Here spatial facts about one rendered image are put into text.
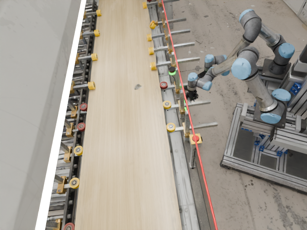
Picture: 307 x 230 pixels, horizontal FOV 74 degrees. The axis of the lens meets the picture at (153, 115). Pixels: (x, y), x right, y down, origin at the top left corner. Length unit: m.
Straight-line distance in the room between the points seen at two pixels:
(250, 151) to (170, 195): 1.27
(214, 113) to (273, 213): 1.35
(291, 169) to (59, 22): 2.55
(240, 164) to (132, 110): 1.30
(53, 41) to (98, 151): 1.65
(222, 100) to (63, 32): 2.98
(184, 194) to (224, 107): 1.60
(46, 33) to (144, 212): 1.46
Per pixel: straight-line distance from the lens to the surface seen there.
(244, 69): 1.32
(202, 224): 1.75
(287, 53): 1.99
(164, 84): 2.07
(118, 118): 1.91
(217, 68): 1.64
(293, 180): 2.56
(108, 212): 1.63
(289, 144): 1.84
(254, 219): 2.57
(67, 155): 1.99
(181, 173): 1.91
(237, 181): 2.62
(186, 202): 1.85
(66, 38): 0.21
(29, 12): 0.19
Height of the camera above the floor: 2.44
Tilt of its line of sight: 56 degrees down
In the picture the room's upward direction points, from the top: 12 degrees counter-clockwise
